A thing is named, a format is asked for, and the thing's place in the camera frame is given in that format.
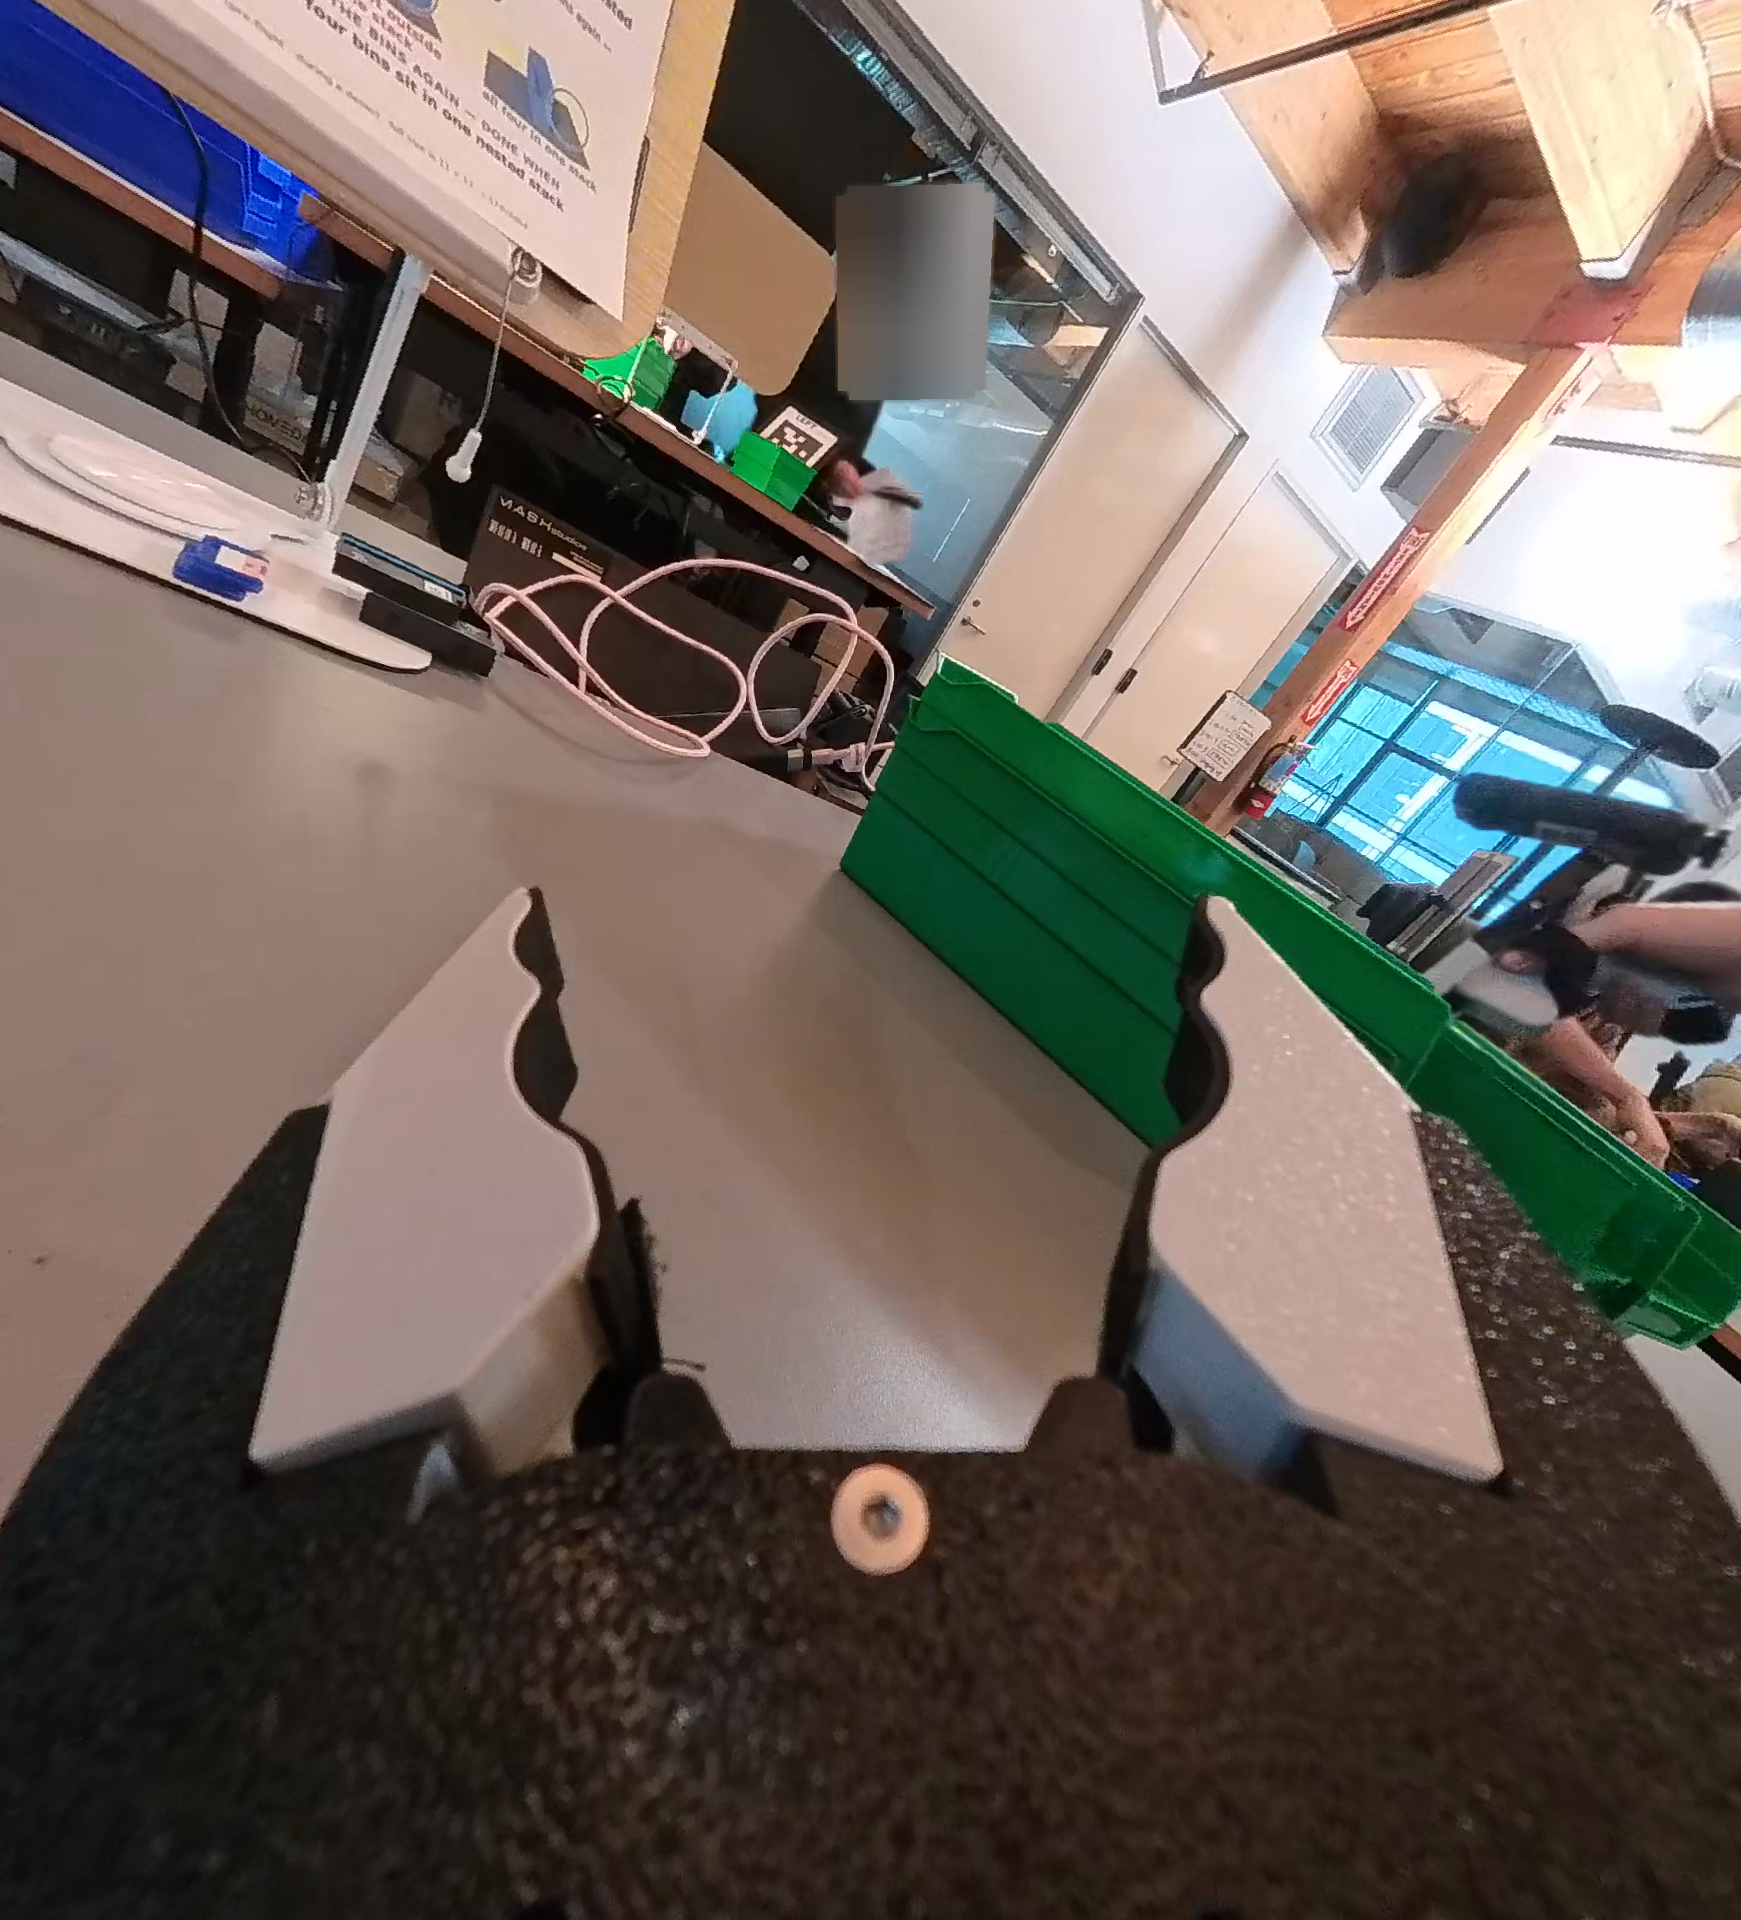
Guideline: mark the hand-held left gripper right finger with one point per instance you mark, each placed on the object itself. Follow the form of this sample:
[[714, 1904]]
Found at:
[[1305, 1200]]

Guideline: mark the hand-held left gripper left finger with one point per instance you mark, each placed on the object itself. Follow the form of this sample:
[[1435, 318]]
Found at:
[[420, 1200]]

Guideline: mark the green bins clear case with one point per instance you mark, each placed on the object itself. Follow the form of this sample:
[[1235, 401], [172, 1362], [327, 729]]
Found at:
[[630, 376]]

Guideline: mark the stack of blue bins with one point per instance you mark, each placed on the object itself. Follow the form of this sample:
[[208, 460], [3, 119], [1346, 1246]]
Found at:
[[91, 104]]

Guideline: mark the black disc stand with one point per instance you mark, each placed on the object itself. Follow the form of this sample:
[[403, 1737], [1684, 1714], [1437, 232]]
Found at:
[[1662, 735]]

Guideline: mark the red fire extinguisher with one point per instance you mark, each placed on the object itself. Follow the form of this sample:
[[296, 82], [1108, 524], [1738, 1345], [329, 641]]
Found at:
[[1276, 780]]

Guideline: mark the small whiteboard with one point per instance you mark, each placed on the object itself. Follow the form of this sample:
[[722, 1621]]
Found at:
[[1226, 735]]

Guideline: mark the white door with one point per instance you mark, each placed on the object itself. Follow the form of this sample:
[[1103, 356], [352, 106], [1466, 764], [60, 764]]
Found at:
[[1216, 631], [1096, 525]]

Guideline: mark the black flat box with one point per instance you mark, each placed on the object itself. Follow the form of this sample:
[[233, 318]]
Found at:
[[427, 631]]

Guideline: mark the small blue box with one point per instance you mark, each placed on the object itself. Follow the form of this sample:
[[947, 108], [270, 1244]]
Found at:
[[224, 565]]

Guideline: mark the black cardboard box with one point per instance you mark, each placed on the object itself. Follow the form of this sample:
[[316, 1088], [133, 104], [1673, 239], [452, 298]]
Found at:
[[556, 532]]

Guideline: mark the white round disc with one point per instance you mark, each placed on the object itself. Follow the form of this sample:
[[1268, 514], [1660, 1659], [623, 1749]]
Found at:
[[144, 477]]

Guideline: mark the wooden workbench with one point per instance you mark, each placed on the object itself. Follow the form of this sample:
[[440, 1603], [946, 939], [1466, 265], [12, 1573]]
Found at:
[[91, 176], [704, 470]]

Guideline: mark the small green bin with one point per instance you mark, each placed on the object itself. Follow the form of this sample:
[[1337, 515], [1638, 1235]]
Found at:
[[772, 468]]

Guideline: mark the framed fiducial tag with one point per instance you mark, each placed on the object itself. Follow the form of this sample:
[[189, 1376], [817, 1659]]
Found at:
[[807, 436]]

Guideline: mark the brown cardboard panel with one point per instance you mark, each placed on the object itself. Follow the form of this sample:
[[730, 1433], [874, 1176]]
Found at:
[[751, 286]]

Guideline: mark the instruction poster board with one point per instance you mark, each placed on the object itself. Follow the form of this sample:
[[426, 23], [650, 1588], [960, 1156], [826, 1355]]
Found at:
[[436, 104]]

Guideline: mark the wooden post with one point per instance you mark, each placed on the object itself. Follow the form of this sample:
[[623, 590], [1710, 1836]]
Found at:
[[1410, 569]]

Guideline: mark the wall vent grille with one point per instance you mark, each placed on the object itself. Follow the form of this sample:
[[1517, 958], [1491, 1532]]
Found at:
[[1368, 427]]

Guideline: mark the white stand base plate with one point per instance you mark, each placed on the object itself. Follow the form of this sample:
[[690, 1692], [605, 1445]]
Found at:
[[0, 465]]

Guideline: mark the black wall screen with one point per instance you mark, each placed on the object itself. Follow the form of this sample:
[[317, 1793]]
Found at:
[[796, 104]]

